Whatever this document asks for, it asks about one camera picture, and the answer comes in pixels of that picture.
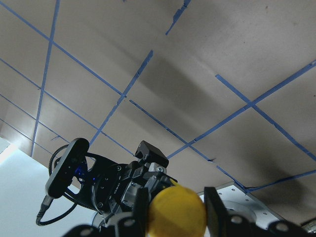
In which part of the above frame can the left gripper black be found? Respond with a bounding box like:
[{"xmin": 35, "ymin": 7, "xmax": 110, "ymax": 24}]
[{"xmin": 66, "ymin": 141, "xmax": 178, "ymax": 217}]

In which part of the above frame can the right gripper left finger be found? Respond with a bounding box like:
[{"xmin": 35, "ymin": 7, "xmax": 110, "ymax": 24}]
[{"xmin": 64, "ymin": 188, "xmax": 149, "ymax": 237}]

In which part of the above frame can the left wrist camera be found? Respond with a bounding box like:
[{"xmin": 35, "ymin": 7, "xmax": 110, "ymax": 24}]
[{"xmin": 45, "ymin": 138, "xmax": 89, "ymax": 198}]

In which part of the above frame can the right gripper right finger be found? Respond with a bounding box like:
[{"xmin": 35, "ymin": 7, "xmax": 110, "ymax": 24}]
[{"xmin": 204, "ymin": 187, "xmax": 309, "ymax": 237}]

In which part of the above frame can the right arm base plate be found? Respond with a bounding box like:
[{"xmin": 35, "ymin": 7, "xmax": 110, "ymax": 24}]
[{"xmin": 215, "ymin": 182, "xmax": 283, "ymax": 230}]

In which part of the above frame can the yellow push button switch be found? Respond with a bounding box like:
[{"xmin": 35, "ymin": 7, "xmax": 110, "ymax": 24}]
[{"xmin": 147, "ymin": 180, "xmax": 207, "ymax": 237}]

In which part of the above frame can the silver metal tool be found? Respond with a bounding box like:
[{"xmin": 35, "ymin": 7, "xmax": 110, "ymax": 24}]
[{"xmin": 301, "ymin": 218, "xmax": 316, "ymax": 234}]

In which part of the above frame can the brown paper table cover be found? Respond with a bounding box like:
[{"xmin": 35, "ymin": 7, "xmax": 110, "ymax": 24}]
[{"xmin": 0, "ymin": 0, "xmax": 316, "ymax": 224}]

